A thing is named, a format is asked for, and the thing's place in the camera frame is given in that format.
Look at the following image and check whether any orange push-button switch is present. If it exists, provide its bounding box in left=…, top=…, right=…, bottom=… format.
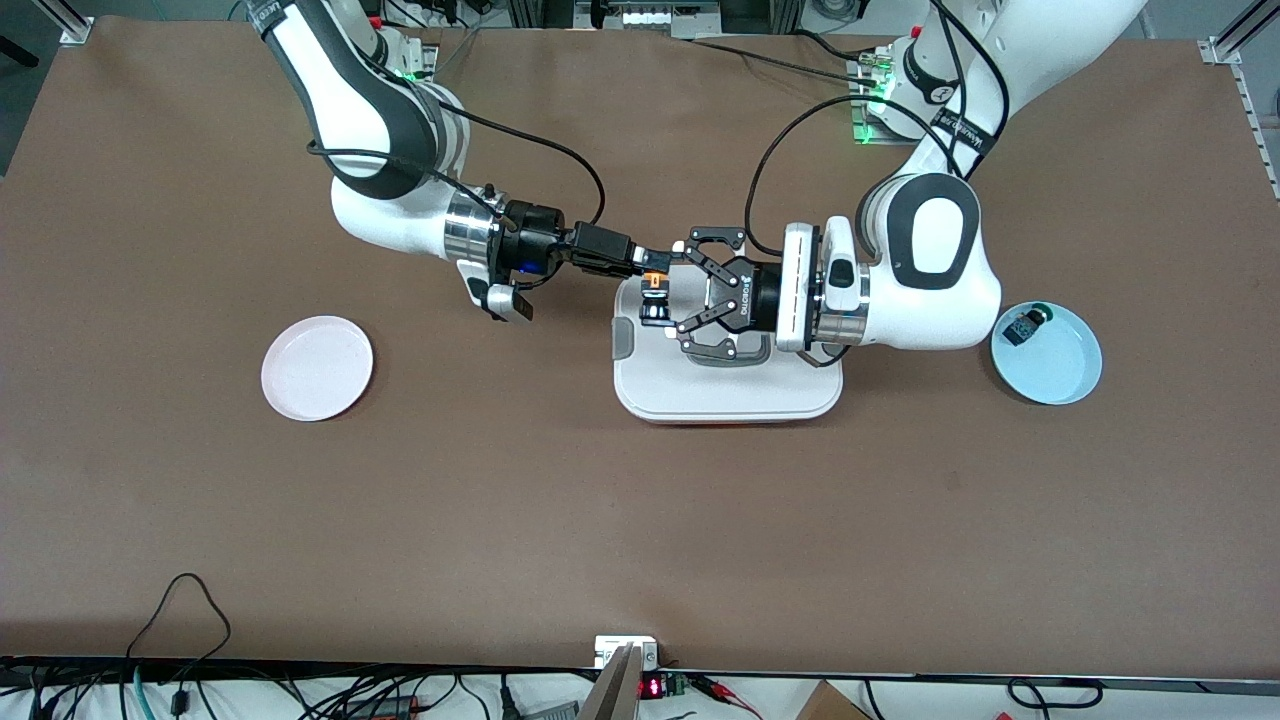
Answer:
left=638, top=268, right=674, bottom=327

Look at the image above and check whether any white lidded container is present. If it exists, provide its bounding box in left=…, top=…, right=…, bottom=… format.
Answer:
left=612, top=275, right=844, bottom=427

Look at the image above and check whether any white connector strip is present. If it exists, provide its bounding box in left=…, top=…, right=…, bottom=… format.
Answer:
left=620, top=8, right=723, bottom=29

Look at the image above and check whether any light blue round plate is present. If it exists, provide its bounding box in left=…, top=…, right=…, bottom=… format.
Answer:
left=990, top=300, right=1104, bottom=406

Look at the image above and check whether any pink round plate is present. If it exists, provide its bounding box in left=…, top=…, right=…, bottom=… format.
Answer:
left=261, top=315, right=375, bottom=423

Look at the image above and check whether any red clip lead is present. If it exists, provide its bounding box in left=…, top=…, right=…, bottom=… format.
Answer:
left=700, top=675, right=763, bottom=720

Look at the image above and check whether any grey metal bar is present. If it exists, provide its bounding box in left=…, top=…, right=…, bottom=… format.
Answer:
left=578, top=643, right=646, bottom=720

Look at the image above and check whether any brown cardboard piece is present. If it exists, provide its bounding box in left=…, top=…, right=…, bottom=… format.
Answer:
left=795, top=680, right=873, bottom=720

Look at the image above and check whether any black power adapter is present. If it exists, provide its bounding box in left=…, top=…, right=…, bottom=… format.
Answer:
left=345, top=695, right=426, bottom=720

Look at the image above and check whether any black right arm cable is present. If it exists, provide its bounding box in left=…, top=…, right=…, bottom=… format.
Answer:
left=430, top=95, right=607, bottom=229
left=305, top=140, right=521, bottom=236

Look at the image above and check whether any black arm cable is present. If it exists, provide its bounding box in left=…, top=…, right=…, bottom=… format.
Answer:
left=742, top=95, right=966, bottom=256
left=925, top=0, right=1011, bottom=151
left=305, top=140, right=521, bottom=236
left=430, top=95, right=607, bottom=229

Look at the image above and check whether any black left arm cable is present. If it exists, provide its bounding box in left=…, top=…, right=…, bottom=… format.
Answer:
left=742, top=95, right=966, bottom=256
left=925, top=0, right=1011, bottom=151

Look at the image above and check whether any black base supply cable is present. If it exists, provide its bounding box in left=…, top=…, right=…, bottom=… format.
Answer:
left=690, top=38, right=881, bottom=86

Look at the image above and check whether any aluminium frame structure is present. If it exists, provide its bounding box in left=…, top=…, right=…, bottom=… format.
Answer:
left=505, top=0, right=806, bottom=41

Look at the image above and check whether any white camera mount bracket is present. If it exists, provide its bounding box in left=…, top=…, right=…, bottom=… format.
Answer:
left=594, top=635, right=661, bottom=671

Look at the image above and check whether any black coiled cable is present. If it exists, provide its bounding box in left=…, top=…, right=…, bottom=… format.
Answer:
left=1008, top=678, right=1106, bottom=714

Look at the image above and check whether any aluminium table corner rail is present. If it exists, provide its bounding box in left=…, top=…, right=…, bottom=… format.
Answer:
left=1198, top=0, right=1280, bottom=201
left=35, top=0, right=96, bottom=46

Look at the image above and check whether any thin black looped cable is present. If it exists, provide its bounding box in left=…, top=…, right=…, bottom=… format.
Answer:
left=125, top=572, right=233, bottom=693

